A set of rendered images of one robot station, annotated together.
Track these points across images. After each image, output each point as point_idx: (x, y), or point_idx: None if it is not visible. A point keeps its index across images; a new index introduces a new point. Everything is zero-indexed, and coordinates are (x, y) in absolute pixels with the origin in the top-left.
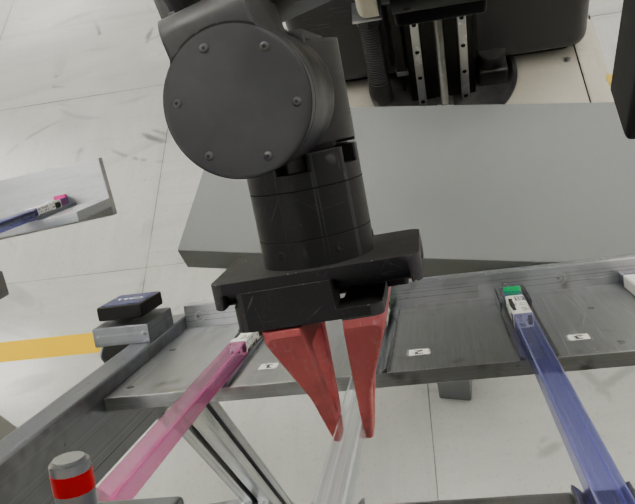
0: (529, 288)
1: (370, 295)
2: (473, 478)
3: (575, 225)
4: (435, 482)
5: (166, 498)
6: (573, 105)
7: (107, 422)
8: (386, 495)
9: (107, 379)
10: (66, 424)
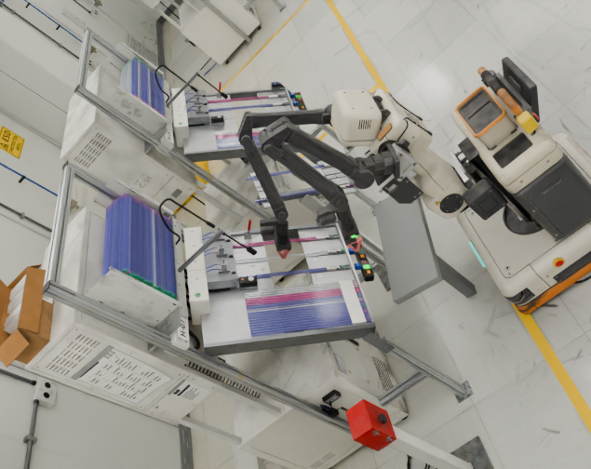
0: (351, 269)
1: None
2: (445, 312)
3: (396, 273)
4: (440, 303)
5: (223, 247)
6: (430, 253)
7: (297, 233)
8: (432, 294)
9: (300, 228)
10: None
